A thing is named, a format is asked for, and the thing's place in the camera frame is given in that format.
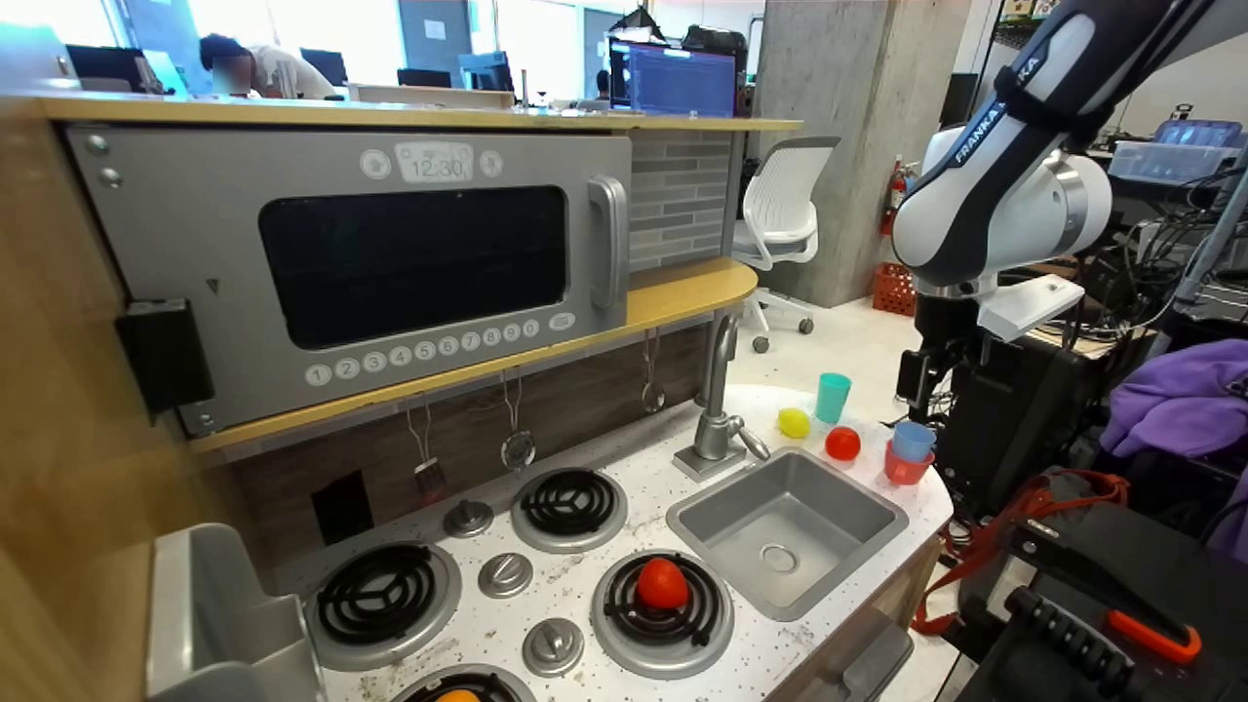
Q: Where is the blue toy cup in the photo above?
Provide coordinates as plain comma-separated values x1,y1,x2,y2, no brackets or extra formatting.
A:
893,420,936,462

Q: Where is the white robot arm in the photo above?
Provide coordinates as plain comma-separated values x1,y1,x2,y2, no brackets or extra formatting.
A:
893,0,1220,290

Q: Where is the grey toy faucet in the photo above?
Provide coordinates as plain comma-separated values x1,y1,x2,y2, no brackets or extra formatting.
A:
674,312,771,479

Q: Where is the back right stove burner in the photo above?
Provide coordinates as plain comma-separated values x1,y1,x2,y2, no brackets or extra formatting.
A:
512,468,628,555

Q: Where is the stove burner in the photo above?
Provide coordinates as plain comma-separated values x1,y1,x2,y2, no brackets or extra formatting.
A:
590,551,739,677
395,664,534,702
308,542,459,670
512,468,628,555

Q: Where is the yellow toy cup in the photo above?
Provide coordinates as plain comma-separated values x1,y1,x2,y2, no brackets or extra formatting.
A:
778,407,811,440

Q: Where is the white office chair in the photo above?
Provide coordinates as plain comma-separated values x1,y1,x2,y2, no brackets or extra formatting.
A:
728,131,843,357

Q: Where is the teal toy cup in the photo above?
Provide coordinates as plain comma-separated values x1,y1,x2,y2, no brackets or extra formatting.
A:
815,375,849,426

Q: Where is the red toy ball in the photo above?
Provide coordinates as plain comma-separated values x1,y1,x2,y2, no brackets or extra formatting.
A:
636,556,689,613

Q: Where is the grey toy sink basin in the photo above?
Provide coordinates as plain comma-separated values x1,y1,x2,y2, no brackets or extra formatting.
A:
667,451,908,618

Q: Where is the blue computer monitor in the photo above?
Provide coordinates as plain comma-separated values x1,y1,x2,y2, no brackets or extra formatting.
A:
628,48,739,115

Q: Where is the front right stove burner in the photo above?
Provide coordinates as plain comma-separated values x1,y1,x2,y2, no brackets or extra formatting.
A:
590,551,739,677

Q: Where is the red toy mug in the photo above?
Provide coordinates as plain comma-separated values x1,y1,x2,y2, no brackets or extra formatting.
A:
887,440,932,488

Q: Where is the grey toy microwave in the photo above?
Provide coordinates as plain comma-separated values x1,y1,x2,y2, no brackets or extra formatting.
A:
63,124,633,438

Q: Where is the toy kitchen wooden cabinet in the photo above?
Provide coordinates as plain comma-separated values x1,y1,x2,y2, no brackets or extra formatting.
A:
0,95,804,702

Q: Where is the back left stove burner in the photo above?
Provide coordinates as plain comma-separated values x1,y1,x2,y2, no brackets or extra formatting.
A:
308,542,459,670

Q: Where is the front left stove burner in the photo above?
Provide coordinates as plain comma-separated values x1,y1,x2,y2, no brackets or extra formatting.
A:
395,664,534,702

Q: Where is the orange toy ball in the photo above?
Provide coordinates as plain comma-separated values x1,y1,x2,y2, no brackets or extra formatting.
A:
438,685,482,702

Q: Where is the person in background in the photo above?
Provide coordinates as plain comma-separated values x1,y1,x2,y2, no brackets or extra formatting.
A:
200,36,334,100

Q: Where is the black box on cabinet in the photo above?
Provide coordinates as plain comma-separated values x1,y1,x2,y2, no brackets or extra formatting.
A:
112,300,215,413

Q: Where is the purple cloth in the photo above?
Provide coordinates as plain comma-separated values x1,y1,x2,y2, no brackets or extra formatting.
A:
1100,339,1248,456

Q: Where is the orange handled clamp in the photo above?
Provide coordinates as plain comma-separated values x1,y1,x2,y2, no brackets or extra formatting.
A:
1012,524,1207,665

